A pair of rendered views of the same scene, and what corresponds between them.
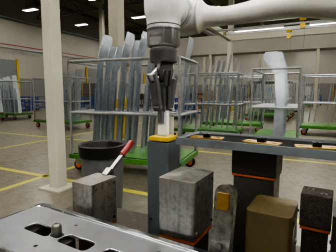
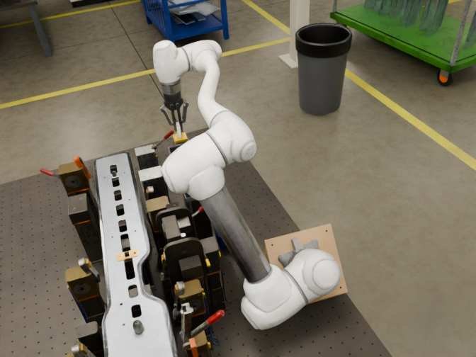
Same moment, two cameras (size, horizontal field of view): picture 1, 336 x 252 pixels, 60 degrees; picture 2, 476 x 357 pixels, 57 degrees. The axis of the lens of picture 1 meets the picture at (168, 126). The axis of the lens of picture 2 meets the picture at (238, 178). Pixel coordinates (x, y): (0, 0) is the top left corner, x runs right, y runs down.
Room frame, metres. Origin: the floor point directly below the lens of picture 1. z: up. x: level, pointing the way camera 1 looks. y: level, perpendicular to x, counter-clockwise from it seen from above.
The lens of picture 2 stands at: (-0.23, -1.38, 2.29)
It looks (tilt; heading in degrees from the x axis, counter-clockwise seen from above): 40 degrees down; 45
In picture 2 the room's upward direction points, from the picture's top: 5 degrees counter-clockwise
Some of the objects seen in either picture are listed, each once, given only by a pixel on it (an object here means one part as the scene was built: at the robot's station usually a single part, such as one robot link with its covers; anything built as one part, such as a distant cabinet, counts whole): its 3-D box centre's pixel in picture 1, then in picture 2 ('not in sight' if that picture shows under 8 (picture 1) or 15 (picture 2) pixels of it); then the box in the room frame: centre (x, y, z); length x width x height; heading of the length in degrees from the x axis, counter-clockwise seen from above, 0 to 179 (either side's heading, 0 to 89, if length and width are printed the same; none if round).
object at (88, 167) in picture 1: (103, 176); (321, 70); (3.09, 0.71, 0.36); 0.50 x 0.50 x 0.73
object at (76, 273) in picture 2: not in sight; (88, 302); (0.08, -0.20, 0.87); 0.12 x 0.07 x 0.35; 150
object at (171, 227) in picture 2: not in sight; (186, 268); (0.40, -0.43, 0.95); 0.18 x 0.13 x 0.49; 60
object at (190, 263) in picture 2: not in sight; (197, 299); (0.34, -0.54, 0.91); 0.07 x 0.05 x 0.42; 150
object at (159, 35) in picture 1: (163, 38); (170, 84); (0.81, 0.01, 1.42); 0.09 x 0.09 x 0.06
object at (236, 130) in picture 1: (206, 106); not in sight; (8.07, -1.06, 0.89); 1.90 x 1.00 x 1.77; 67
